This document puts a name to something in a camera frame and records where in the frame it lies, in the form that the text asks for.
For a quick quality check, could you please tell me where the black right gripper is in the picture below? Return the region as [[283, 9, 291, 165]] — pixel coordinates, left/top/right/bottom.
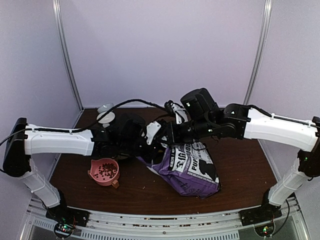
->
[[157, 117, 215, 147]]

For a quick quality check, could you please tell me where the purple pet food bag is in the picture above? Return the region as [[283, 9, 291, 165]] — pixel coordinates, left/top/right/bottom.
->
[[137, 142, 221, 199]]

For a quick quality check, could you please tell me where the pink cat-ear pet bowl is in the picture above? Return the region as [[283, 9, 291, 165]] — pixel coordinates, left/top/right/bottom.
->
[[87, 158, 120, 189]]

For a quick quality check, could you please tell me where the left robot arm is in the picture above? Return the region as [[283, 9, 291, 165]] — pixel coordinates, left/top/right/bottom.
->
[[1, 114, 152, 222]]

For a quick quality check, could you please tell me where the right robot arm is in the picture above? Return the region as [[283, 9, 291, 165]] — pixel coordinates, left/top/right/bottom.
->
[[164, 88, 320, 221]]

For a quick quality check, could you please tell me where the light grey-blue bowl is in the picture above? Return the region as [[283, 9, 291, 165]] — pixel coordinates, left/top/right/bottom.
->
[[97, 102, 114, 114]]

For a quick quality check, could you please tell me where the kibble in pink bowl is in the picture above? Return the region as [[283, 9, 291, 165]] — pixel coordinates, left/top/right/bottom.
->
[[95, 163, 118, 180]]

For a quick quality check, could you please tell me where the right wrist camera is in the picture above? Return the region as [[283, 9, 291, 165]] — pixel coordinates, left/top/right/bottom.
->
[[164, 100, 188, 125]]

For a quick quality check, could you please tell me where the black braided left cable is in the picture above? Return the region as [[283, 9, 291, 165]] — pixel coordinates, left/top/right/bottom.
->
[[0, 99, 171, 146]]

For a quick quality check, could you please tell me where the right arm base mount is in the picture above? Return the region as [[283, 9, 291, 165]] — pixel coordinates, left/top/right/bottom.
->
[[239, 206, 282, 238]]

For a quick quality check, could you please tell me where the front aluminium rail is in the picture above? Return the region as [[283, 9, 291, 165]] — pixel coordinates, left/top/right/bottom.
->
[[20, 207, 310, 240]]

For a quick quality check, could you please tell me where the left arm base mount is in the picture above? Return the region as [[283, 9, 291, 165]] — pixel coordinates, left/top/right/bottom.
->
[[45, 208, 90, 239]]

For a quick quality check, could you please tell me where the right aluminium frame post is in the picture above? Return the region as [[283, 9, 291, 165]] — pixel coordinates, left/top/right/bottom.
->
[[243, 0, 273, 105]]

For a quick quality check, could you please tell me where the aluminium frame post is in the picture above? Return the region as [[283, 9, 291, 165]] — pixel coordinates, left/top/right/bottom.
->
[[243, 0, 273, 105], [51, 0, 84, 112]]

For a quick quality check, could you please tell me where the left aluminium frame post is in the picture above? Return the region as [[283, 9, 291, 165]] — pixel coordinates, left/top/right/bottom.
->
[[51, 0, 84, 112]]

